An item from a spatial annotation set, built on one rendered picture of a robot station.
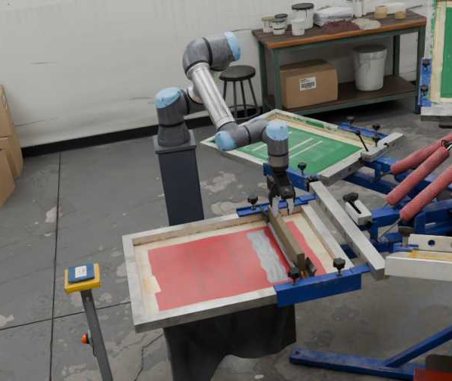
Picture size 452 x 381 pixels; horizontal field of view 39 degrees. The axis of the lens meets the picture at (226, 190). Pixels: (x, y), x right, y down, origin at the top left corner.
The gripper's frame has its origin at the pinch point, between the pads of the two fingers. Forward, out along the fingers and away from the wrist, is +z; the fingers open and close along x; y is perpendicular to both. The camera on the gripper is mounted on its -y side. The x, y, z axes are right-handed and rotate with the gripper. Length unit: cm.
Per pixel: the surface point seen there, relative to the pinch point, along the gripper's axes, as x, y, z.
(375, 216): -35.5, -3.2, 6.9
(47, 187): 116, 306, 116
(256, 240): 8.3, 10.3, 15.6
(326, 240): -15.0, -4.7, 12.2
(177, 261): 40.8, 7.6, 16.5
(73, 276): 80, 10, 16
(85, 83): 70, 380, 54
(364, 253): -21.5, -24.8, 6.8
